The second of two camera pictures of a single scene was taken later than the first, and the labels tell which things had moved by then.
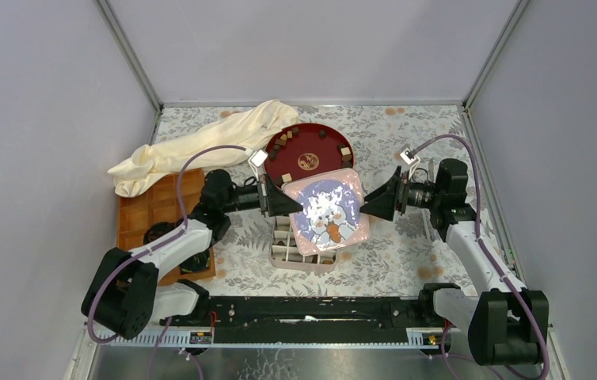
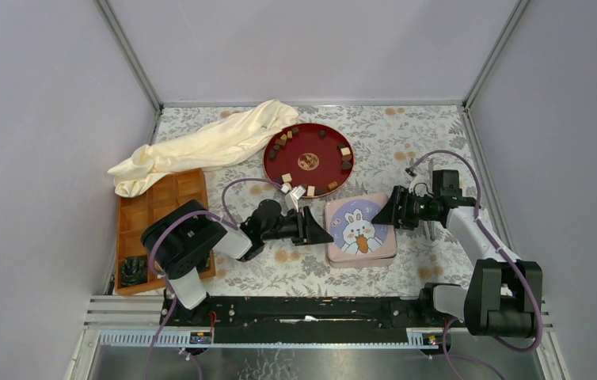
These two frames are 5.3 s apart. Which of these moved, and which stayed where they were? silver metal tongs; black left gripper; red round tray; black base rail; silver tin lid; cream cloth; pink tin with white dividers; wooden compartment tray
Moved: black left gripper; pink tin with white dividers; silver tin lid
Stayed: black base rail; red round tray; silver metal tongs; cream cloth; wooden compartment tray
